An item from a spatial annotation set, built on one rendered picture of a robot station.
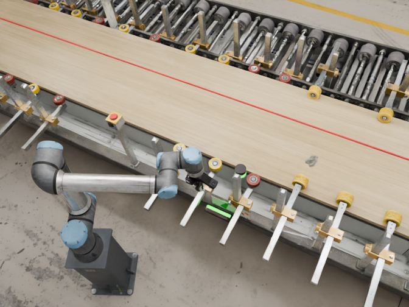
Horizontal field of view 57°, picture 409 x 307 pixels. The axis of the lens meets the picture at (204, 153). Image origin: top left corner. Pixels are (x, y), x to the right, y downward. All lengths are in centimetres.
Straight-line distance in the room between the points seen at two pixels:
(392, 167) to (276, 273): 115
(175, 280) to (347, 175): 147
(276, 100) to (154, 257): 150
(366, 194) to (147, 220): 172
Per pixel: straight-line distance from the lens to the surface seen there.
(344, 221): 236
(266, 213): 242
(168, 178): 175
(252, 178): 220
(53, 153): 188
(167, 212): 315
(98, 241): 246
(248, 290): 290
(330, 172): 229
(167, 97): 262
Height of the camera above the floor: 283
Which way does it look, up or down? 57 degrees down
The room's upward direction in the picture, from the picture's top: 9 degrees counter-clockwise
